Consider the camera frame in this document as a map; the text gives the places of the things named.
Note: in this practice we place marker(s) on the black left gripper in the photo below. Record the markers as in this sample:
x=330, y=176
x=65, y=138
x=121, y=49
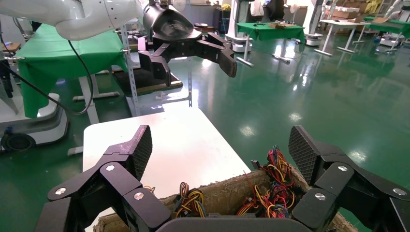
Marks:
x=173, y=32

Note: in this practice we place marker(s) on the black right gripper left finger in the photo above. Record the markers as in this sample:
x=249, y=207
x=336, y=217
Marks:
x=96, y=192

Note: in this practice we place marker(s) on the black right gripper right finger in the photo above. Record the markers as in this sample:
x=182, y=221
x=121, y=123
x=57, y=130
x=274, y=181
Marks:
x=352, y=198

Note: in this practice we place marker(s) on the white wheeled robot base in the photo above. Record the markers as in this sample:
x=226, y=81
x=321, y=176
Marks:
x=48, y=125

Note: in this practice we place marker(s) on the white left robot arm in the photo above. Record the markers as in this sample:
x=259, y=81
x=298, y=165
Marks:
x=80, y=19

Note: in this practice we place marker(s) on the grey metal shelf rack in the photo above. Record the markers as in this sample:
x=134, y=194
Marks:
x=132, y=80

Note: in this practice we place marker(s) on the white robot body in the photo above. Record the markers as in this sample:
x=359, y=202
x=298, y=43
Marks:
x=312, y=35
x=238, y=19

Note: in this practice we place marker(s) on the green cloth covered table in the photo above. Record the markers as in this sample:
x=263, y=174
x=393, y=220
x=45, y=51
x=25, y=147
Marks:
x=272, y=32
x=48, y=54
x=390, y=27

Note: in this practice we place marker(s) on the small brown cardboard tray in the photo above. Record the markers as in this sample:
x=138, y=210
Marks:
x=282, y=25

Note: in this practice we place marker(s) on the worn brown cardboard box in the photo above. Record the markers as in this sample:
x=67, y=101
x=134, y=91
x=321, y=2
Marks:
x=224, y=195

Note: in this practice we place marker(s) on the white desk with legs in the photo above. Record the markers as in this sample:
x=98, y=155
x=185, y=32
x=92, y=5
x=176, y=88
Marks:
x=342, y=23

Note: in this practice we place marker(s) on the stacked cardboard boxes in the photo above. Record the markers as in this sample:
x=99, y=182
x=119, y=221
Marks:
x=346, y=14

